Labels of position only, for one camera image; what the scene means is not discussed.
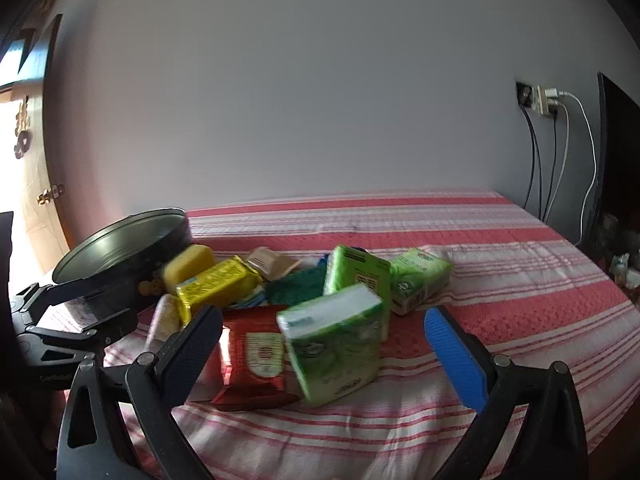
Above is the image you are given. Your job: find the green tissue pack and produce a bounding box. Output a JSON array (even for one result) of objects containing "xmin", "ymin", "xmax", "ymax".
[
  {"xmin": 389, "ymin": 247, "xmax": 453, "ymax": 317},
  {"xmin": 324, "ymin": 245, "xmax": 392, "ymax": 342},
  {"xmin": 276, "ymin": 283, "xmax": 386, "ymax": 407}
]

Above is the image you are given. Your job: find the black flat screen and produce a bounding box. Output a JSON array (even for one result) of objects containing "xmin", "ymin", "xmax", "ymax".
[{"xmin": 597, "ymin": 72, "xmax": 640, "ymax": 306}]

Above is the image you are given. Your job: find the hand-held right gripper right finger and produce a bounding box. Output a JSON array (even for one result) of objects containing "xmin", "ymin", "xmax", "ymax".
[{"xmin": 424, "ymin": 306, "xmax": 588, "ymax": 480}]

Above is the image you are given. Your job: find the white cable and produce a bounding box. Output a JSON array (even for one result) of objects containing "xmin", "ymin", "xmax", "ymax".
[
  {"xmin": 560, "ymin": 91, "xmax": 599, "ymax": 247},
  {"xmin": 550, "ymin": 104, "xmax": 572, "ymax": 227}
]

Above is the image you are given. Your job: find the black cable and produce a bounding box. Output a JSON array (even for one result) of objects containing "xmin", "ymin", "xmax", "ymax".
[
  {"xmin": 522, "ymin": 107, "xmax": 544, "ymax": 211},
  {"xmin": 544, "ymin": 110, "xmax": 559, "ymax": 222}
]

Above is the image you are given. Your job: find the wooden door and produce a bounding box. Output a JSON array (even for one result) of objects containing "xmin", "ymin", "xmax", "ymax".
[{"xmin": 0, "ymin": 0, "xmax": 72, "ymax": 281}]

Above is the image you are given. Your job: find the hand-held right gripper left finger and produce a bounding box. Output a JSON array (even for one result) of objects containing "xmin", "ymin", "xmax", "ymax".
[{"xmin": 57, "ymin": 305, "xmax": 223, "ymax": 480}]

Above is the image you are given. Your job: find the dark door ornament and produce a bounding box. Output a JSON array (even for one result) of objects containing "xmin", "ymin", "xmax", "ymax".
[{"xmin": 13, "ymin": 101, "xmax": 32, "ymax": 159}]

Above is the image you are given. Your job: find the green-topped scouring sponge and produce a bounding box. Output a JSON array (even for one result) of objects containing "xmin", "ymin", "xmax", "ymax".
[{"xmin": 265, "ymin": 264, "xmax": 329, "ymax": 307}]

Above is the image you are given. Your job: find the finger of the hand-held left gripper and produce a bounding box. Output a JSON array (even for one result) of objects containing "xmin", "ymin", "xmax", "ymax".
[
  {"xmin": 27, "ymin": 310, "xmax": 138, "ymax": 348},
  {"xmin": 9, "ymin": 282, "xmax": 68, "ymax": 316}
]

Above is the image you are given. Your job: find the yellow foil packet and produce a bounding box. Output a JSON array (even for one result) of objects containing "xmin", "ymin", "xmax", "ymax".
[{"xmin": 176, "ymin": 256, "xmax": 263, "ymax": 326}]

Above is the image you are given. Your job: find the yellow sponge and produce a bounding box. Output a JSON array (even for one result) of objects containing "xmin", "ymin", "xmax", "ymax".
[{"xmin": 164, "ymin": 245, "xmax": 217, "ymax": 296}]

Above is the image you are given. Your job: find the white power adapter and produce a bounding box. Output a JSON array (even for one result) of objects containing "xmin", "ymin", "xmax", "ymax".
[{"xmin": 532, "ymin": 85, "xmax": 563, "ymax": 118}]

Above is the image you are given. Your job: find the brass door knob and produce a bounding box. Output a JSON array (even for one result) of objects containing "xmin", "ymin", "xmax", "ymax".
[{"xmin": 37, "ymin": 184, "xmax": 66, "ymax": 206}]

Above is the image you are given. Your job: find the beige snack packet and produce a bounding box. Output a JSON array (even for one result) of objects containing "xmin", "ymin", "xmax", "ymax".
[{"xmin": 245, "ymin": 246, "xmax": 302, "ymax": 282}]

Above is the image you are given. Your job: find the red foil packet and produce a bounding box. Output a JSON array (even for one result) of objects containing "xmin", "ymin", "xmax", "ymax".
[{"xmin": 211, "ymin": 307, "xmax": 302, "ymax": 412}]

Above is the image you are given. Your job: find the white blue tissue pack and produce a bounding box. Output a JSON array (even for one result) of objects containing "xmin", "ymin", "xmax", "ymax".
[{"xmin": 232, "ymin": 284, "xmax": 268, "ymax": 308}]

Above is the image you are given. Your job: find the round black metal tin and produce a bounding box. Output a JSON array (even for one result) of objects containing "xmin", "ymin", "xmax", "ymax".
[{"xmin": 52, "ymin": 207, "xmax": 193, "ymax": 313}]

